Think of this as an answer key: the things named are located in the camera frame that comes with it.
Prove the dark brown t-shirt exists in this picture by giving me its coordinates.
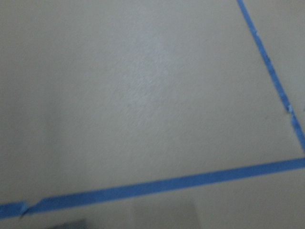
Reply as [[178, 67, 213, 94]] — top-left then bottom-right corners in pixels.
[[51, 219, 87, 229]]

